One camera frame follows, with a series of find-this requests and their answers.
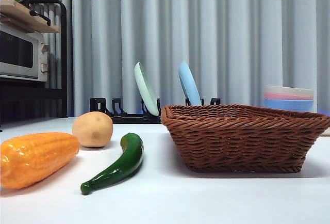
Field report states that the tan potato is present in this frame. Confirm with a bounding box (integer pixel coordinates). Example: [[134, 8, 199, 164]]
[[72, 111, 114, 148]]

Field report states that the brown wicker basket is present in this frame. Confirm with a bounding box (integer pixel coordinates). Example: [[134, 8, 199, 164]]
[[160, 104, 330, 173]]

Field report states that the orange plastic corn cob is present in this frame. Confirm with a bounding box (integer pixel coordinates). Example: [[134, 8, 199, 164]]
[[0, 132, 81, 190]]

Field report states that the pale green plate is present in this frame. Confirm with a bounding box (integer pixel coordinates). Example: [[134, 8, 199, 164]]
[[134, 61, 160, 117]]

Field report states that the pale blue plate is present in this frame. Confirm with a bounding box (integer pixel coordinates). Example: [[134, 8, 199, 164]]
[[178, 61, 203, 106]]

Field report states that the black plate rack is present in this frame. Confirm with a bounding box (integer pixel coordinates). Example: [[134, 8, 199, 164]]
[[89, 97, 222, 125]]

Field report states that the grey pleated curtain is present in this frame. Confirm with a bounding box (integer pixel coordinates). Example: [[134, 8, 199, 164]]
[[0, 0, 330, 118]]

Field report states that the pink bowl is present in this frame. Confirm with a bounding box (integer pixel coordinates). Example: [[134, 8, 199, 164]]
[[263, 91, 315, 104]]

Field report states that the silver toaster oven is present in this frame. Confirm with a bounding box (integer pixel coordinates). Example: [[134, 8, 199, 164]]
[[0, 23, 51, 83]]

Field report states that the black metal shelf frame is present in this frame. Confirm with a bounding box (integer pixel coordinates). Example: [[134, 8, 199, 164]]
[[0, 0, 69, 132]]

